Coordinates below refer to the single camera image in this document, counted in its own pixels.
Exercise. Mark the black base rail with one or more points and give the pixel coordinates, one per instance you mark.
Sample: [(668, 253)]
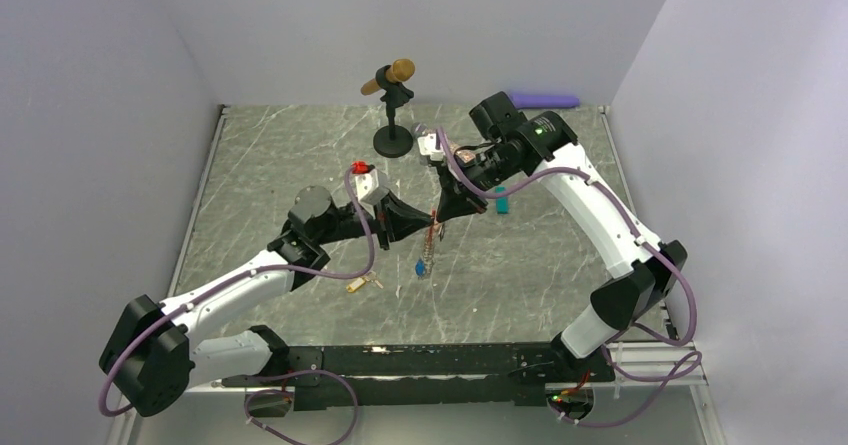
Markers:
[(521, 373)]

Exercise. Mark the red handled key holder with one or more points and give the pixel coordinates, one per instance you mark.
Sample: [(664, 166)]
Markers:
[(434, 235)]

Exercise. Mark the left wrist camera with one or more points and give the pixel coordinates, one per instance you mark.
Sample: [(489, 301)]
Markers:
[(371, 187)]

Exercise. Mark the teal block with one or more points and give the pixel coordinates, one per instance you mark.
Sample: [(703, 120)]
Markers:
[(502, 206)]

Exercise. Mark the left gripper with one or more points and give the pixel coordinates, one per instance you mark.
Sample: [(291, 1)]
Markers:
[(397, 218)]

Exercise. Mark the yellow key tag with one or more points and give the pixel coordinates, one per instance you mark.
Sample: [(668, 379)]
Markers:
[(357, 283)]

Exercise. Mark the black microphone stand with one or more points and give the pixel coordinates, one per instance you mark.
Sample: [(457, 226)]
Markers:
[(392, 141)]

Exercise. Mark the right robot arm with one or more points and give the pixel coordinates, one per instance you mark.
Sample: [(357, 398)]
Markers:
[(643, 268)]

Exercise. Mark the purple microphone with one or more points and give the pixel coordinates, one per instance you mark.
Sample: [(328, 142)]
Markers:
[(542, 101)]

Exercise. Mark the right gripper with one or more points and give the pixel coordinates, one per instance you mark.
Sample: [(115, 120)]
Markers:
[(454, 202)]

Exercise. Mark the glitter silver microphone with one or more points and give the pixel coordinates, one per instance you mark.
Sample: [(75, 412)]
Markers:
[(419, 130)]

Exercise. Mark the gold microphone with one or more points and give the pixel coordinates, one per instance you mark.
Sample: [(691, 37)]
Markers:
[(398, 72)]

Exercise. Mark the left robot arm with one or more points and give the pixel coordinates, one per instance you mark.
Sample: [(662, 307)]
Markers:
[(158, 350)]

